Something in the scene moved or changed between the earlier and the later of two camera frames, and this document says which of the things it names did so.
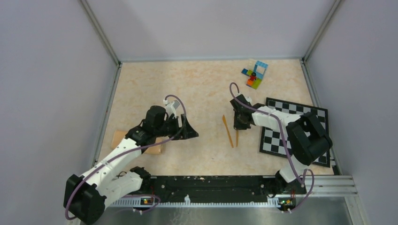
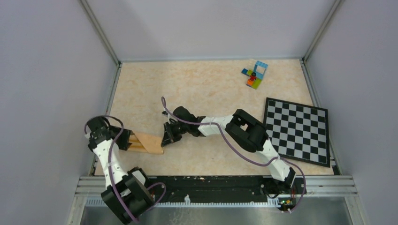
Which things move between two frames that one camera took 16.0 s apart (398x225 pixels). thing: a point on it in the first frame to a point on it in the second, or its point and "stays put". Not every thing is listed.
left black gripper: [186, 131] to [124, 144]
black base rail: [204, 189] stays put
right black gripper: [237, 125] to [168, 136]
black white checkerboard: [277, 141] stays put
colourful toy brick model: [254, 80] stays put
